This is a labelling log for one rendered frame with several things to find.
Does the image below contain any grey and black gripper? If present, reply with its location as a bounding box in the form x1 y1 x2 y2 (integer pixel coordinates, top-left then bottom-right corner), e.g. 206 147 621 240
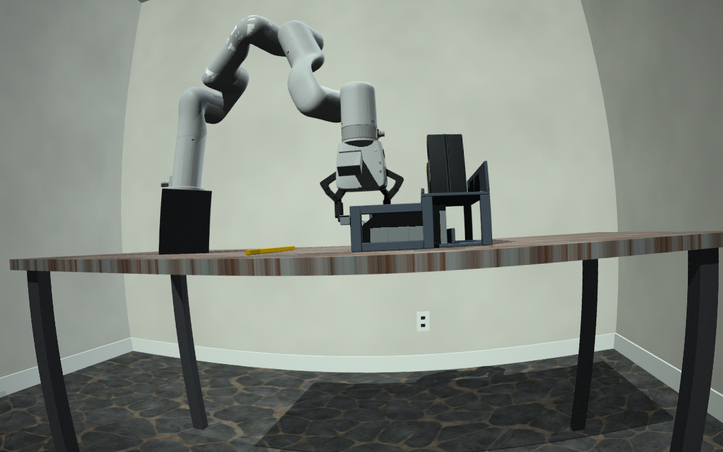
320 137 404 222

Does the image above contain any grey metal bin rack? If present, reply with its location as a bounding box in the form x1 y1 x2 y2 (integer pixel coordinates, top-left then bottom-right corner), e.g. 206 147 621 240
340 161 492 252

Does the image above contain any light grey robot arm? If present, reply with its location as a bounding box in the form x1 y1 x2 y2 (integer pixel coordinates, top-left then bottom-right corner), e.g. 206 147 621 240
161 15 385 191

